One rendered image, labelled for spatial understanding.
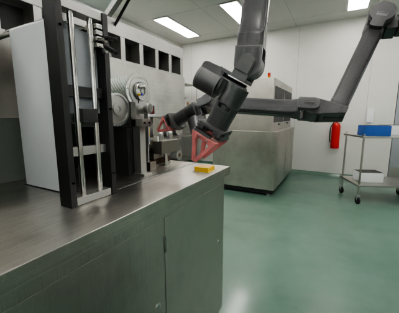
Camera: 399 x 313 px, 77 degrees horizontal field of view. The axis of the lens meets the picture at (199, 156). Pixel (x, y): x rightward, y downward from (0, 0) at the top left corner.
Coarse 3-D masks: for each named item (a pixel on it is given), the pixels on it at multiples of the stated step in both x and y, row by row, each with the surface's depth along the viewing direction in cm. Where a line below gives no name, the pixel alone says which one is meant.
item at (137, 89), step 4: (136, 84) 102; (140, 84) 104; (144, 84) 106; (136, 88) 102; (144, 88) 106; (136, 92) 102; (140, 92) 104; (144, 92) 106; (148, 92) 108; (136, 96) 103; (140, 96) 104; (144, 96) 106; (140, 100) 106
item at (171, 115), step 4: (180, 112) 102; (168, 116) 102; (172, 116) 104; (176, 116) 104; (180, 116) 102; (184, 116) 102; (172, 120) 103; (176, 120) 104; (180, 120) 103; (184, 120) 103; (172, 124) 102; (176, 124) 104; (180, 124) 105; (184, 124) 109; (172, 128) 103
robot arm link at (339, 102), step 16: (368, 16) 85; (384, 16) 82; (368, 32) 84; (368, 48) 83; (352, 64) 84; (368, 64) 85; (352, 80) 82; (336, 96) 82; (352, 96) 82; (304, 112) 87; (320, 112) 81; (336, 112) 80
